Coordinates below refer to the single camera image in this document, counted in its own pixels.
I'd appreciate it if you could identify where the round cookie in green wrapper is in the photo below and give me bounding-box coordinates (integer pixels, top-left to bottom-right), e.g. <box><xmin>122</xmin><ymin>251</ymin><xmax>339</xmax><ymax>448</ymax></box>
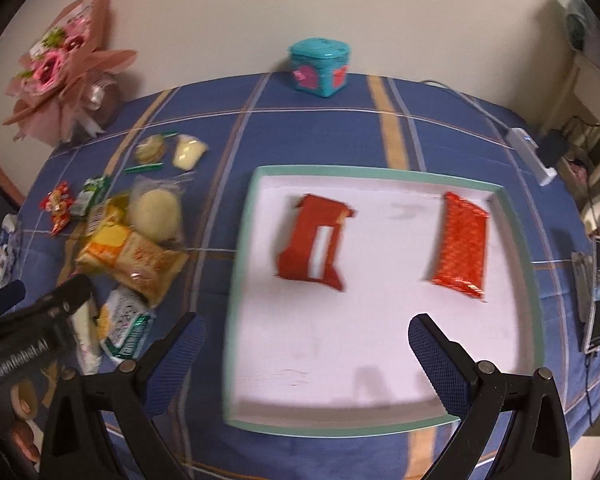
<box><xmin>124</xmin><ymin>131</ymin><xmax>181</xmax><ymax>175</ymax></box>

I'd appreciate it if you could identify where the teal tin box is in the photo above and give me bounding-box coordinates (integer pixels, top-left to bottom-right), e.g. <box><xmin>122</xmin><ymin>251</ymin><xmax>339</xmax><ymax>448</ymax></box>
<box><xmin>287</xmin><ymin>37</ymin><xmax>352</xmax><ymax>98</ymax></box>

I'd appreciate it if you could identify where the orange-red foil snack packet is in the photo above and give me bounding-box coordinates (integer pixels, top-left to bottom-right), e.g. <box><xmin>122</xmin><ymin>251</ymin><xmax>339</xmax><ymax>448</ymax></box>
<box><xmin>422</xmin><ymin>191</ymin><xmax>491</xmax><ymax>301</ymax></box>

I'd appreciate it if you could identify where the white cable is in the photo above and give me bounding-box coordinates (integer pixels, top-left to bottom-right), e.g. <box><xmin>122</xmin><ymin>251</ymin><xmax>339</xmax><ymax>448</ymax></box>
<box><xmin>420</xmin><ymin>79</ymin><xmax>513</xmax><ymax>136</ymax></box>

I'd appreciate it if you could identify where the red packet with white window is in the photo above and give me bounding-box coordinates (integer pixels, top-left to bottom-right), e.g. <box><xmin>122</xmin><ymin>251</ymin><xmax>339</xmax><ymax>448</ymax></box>
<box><xmin>275</xmin><ymin>194</ymin><xmax>357</xmax><ymax>292</ymax></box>

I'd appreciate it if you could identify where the yellow chips packet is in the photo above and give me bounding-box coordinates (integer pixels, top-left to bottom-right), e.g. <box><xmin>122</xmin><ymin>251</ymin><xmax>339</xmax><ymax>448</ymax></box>
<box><xmin>82</xmin><ymin>195</ymin><xmax>132</xmax><ymax>261</ymax></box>

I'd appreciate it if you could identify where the beige oval slipper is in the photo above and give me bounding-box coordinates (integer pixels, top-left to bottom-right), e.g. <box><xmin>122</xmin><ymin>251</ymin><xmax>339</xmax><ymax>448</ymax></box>
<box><xmin>10</xmin><ymin>380</ymin><xmax>40</xmax><ymax>420</ymax></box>

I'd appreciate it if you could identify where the brown rounded object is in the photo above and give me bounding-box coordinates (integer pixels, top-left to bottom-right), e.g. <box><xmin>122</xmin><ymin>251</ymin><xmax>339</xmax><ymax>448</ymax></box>
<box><xmin>10</xmin><ymin>420</ymin><xmax>40</xmax><ymax>466</ymax></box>

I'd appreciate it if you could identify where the pink flower bouquet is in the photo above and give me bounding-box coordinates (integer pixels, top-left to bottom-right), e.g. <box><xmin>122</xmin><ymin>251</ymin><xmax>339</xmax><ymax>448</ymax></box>
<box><xmin>2</xmin><ymin>0</ymin><xmax>138</xmax><ymax>146</ymax></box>

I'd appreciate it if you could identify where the round bun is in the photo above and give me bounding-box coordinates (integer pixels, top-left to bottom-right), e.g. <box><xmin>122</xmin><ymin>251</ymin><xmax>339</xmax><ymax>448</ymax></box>
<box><xmin>127</xmin><ymin>176</ymin><xmax>186</xmax><ymax>248</ymax></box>

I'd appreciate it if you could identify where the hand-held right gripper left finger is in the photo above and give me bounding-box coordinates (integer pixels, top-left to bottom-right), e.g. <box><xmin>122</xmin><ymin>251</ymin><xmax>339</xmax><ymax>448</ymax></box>
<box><xmin>39</xmin><ymin>312</ymin><xmax>207</xmax><ymax>480</ymax></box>

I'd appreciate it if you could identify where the white power strip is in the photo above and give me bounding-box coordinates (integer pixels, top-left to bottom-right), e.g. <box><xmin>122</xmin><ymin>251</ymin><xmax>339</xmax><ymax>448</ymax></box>
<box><xmin>505</xmin><ymin>127</ymin><xmax>558</xmax><ymax>187</ymax></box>

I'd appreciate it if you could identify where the small green packet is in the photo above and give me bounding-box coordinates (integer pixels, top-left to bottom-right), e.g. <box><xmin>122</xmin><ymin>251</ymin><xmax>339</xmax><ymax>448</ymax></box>
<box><xmin>70</xmin><ymin>176</ymin><xmax>112</xmax><ymax>218</ymax></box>

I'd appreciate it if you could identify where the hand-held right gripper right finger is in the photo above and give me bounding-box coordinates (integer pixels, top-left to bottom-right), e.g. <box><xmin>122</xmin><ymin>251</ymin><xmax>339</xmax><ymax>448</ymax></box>
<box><xmin>407</xmin><ymin>313</ymin><xmax>573</xmax><ymax>480</ymax></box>

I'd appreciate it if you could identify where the white tray with teal rim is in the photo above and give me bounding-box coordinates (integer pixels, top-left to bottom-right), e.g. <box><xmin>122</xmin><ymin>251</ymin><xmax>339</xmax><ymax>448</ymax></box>
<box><xmin>222</xmin><ymin>165</ymin><xmax>546</xmax><ymax>436</ymax></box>

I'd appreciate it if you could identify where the yellow jelly cup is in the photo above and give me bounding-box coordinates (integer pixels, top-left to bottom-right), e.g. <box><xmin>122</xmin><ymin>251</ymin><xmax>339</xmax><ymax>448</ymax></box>
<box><xmin>172</xmin><ymin>134</ymin><xmax>208</xmax><ymax>171</ymax></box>

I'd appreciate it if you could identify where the red candy packet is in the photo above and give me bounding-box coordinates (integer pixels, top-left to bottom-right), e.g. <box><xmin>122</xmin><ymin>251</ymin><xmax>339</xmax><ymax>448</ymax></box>
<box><xmin>40</xmin><ymin>181</ymin><xmax>76</xmax><ymax>237</ymax></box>

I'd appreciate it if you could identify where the white and blue packet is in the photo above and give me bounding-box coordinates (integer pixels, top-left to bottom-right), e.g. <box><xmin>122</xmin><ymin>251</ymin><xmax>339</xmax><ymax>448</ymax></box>
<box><xmin>0</xmin><ymin>212</ymin><xmax>21</xmax><ymax>281</ymax></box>

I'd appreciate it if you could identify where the blue plaid tablecloth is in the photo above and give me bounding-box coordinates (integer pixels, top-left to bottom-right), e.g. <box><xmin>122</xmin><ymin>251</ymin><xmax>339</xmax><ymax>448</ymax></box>
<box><xmin>0</xmin><ymin>72</ymin><xmax>600</xmax><ymax>480</ymax></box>

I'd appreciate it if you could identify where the white tube packet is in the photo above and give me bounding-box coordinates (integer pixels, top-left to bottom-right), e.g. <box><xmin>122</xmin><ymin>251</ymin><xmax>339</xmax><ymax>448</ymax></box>
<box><xmin>72</xmin><ymin>302</ymin><xmax>103</xmax><ymax>376</ymax></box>

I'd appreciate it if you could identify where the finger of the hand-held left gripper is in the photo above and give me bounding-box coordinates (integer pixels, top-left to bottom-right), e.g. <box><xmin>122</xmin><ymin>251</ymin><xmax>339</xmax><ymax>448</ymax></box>
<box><xmin>34</xmin><ymin>274</ymin><xmax>94</xmax><ymax>318</ymax></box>
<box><xmin>0</xmin><ymin>280</ymin><xmax>27</xmax><ymax>322</ymax></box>

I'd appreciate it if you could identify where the orange-beige biscuit packet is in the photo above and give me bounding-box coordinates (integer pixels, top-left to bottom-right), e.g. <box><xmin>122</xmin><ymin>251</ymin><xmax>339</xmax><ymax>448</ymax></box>
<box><xmin>75</xmin><ymin>230</ymin><xmax>190</xmax><ymax>308</ymax></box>

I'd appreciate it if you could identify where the white and green packet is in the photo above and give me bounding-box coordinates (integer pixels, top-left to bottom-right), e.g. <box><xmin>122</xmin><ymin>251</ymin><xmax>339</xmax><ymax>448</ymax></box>
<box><xmin>97</xmin><ymin>287</ymin><xmax>156</xmax><ymax>361</ymax></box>

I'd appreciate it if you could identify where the cream shelf unit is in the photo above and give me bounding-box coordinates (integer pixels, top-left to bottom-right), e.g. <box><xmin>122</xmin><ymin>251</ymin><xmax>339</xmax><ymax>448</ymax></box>
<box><xmin>545</xmin><ymin>52</ymin><xmax>600</xmax><ymax>196</ymax></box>

